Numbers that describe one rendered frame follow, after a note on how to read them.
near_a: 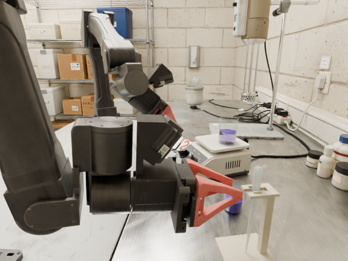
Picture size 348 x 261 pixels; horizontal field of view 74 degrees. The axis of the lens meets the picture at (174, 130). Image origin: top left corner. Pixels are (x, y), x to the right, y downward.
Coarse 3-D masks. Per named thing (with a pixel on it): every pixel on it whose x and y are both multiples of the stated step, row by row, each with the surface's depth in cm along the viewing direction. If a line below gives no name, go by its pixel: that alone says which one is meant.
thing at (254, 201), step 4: (252, 200) 35; (252, 204) 35; (252, 208) 35; (252, 212) 35; (252, 216) 36; (252, 220) 36; (248, 224) 36; (252, 224) 36; (248, 228) 36; (248, 232) 37; (248, 236) 37; (248, 240) 37
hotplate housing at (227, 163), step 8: (192, 144) 70; (200, 144) 69; (208, 152) 63; (224, 152) 63; (232, 152) 63; (240, 152) 63; (248, 152) 64; (208, 160) 60; (216, 160) 60; (224, 160) 61; (232, 160) 62; (240, 160) 63; (248, 160) 64; (216, 168) 61; (224, 168) 62; (232, 168) 63; (240, 168) 64; (248, 168) 65
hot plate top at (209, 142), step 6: (198, 138) 69; (204, 138) 69; (210, 138) 69; (216, 138) 69; (204, 144) 64; (210, 144) 64; (216, 144) 64; (222, 144) 64; (234, 144) 64; (240, 144) 64; (246, 144) 64; (210, 150) 61; (216, 150) 60; (222, 150) 61; (228, 150) 61
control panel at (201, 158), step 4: (184, 148) 70; (188, 148) 69; (192, 148) 68; (196, 152) 65; (200, 152) 64; (172, 156) 70; (176, 156) 68; (196, 156) 63; (200, 156) 62; (204, 156) 62; (176, 160) 67; (180, 160) 66; (200, 160) 61; (204, 160) 60
